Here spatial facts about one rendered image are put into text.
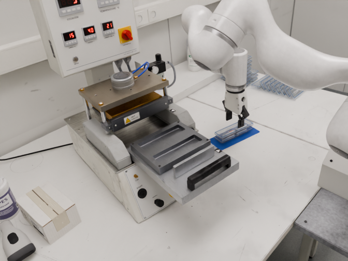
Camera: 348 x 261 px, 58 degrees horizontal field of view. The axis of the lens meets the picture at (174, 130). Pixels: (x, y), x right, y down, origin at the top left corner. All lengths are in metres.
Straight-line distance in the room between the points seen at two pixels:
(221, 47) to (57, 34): 0.58
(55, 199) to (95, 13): 0.64
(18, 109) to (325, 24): 2.66
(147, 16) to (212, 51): 1.08
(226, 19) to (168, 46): 1.26
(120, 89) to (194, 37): 0.38
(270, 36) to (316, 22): 2.55
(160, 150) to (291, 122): 0.79
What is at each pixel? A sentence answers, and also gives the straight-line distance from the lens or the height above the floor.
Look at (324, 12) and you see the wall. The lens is 3.27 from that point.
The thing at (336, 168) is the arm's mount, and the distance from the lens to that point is 1.17.
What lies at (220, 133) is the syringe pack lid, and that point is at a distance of 1.38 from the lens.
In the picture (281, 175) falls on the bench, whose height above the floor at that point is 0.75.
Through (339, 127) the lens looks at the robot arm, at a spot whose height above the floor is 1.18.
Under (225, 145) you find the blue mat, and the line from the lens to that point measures 1.38.
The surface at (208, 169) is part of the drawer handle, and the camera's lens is 0.86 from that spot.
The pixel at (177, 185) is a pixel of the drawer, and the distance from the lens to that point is 0.88.
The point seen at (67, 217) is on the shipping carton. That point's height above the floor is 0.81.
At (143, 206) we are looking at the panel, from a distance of 1.08.
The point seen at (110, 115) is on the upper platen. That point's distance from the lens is 1.06.
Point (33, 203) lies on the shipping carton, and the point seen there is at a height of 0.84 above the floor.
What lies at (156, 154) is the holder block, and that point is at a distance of 0.95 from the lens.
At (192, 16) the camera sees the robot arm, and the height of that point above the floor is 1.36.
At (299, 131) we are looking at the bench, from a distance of 1.51.
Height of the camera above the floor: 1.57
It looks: 33 degrees down
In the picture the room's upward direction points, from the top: 6 degrees counter-clockwise
